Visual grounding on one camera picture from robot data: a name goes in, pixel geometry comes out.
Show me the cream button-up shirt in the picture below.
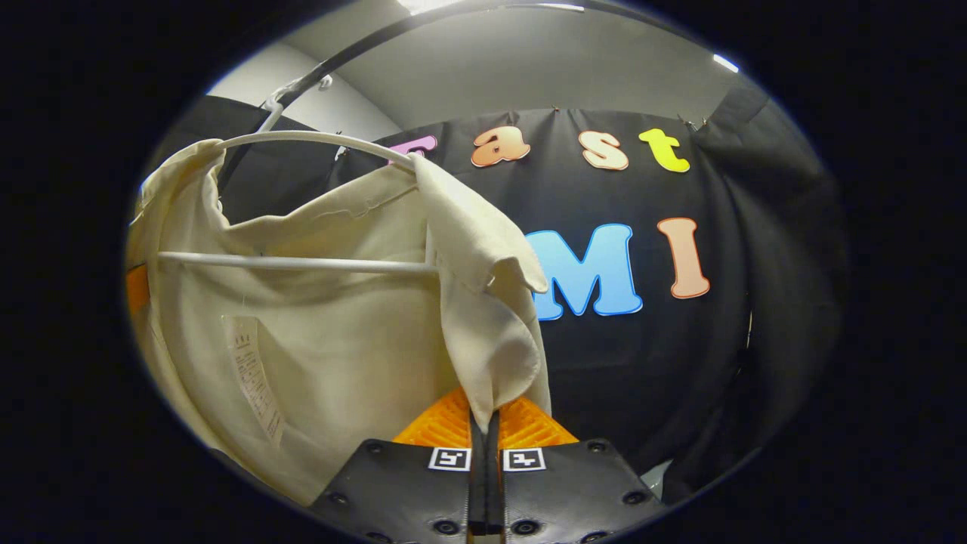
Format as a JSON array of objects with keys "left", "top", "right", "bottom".
[{"left": 125, "top": 138, "right": 552, "bottom": 507}]

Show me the white plastic hanger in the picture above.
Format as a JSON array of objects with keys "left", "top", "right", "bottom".
[{"left": 155, "top": 74, "right": 440, "bottom": 274}]

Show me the black clothes rack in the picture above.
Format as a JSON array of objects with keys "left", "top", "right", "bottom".
[{"left": 218, "top": 0, "right": 703, "bottom": 190}]

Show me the black backdrop cloth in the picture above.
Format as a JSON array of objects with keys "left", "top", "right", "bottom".
[{"left": 144, "top": 76, "right": 851, "bottom": 507}]

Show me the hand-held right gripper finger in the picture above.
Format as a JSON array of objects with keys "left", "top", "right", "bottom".
[
  {"left": 310, "top": 387, "right": 486, "bottom": 544},
  {"left": 484, "top": 397, "right": 667, "bottom": 544}
]

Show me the large round ceiling light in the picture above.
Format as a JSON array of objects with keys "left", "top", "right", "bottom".
[{"left": 397, "top": 0, "right": 465, "bottom": 16}]

